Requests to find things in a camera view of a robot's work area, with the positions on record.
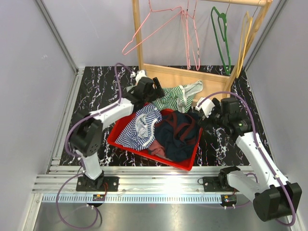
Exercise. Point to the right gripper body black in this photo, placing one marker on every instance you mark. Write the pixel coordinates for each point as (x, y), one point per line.
(216, 119)

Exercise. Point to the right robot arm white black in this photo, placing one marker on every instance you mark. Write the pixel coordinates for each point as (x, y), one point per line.
(273, 196)

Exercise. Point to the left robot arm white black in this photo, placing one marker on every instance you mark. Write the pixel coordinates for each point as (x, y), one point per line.
(86, 135)

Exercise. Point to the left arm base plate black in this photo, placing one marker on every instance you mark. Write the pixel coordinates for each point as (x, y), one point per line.
(109, 184)

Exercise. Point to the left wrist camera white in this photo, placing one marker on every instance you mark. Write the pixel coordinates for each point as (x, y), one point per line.
(138, 75)

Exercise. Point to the green white striped tank top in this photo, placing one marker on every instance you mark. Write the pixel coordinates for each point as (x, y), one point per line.
(179, 98)

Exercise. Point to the yellow plastic hanger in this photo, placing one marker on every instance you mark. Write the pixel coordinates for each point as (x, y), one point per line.
(246, 27)

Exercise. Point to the aluminium frame rail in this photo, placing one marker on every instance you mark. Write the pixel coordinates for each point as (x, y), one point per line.
(137, 185)

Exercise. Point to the wooden clothes rack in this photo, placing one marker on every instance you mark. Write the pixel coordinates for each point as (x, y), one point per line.
(172, 76)

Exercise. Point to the red plastic tray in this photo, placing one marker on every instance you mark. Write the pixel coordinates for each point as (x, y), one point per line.
(120, 125)

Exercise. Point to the blue white striped tank top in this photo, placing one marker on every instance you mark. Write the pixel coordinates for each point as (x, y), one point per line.
(138, 134)

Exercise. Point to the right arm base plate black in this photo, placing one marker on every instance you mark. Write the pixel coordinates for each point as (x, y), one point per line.
(213, 184)

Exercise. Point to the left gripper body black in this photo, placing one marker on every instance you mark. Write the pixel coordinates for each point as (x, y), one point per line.
(154, 95)

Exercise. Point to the red tank top grey trim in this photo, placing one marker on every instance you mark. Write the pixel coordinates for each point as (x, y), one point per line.
(157, 149)

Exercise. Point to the navy maroon tank top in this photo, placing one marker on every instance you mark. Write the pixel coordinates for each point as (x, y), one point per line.
(178, 134)

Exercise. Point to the green plastic hanger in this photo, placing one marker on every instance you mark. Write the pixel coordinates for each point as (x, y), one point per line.
(219, 24)

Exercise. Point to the pink wire hanger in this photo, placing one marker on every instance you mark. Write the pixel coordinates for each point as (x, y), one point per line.
(155, 20)
(189, 52)
(195, 43)

